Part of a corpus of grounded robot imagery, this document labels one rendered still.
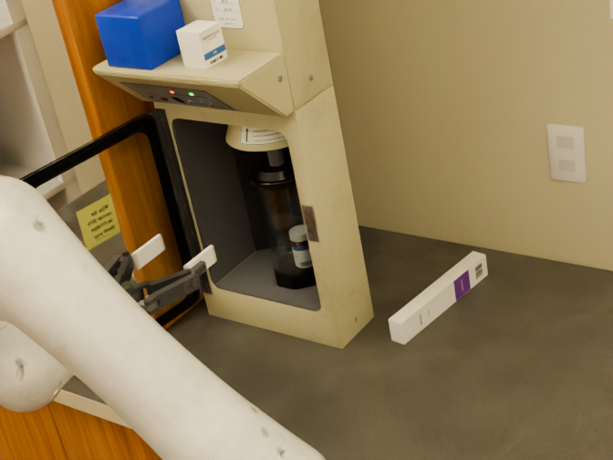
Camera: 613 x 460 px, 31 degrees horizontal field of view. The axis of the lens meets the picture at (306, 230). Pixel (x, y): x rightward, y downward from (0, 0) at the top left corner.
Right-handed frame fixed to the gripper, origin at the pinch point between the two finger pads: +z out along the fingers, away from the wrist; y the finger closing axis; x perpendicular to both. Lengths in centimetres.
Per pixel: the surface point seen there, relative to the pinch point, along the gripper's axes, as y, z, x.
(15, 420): 54, -8, 46
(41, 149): 111, 61, 25
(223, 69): -8.2, 11.2, -28.1
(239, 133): 1.2, 21.5, -11.3
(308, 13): -14.1, 27.1, -31.7
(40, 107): 102, 58, 10
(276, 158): -1.3, 26.9, -4.2
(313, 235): -12.8, 18.9, 5.1
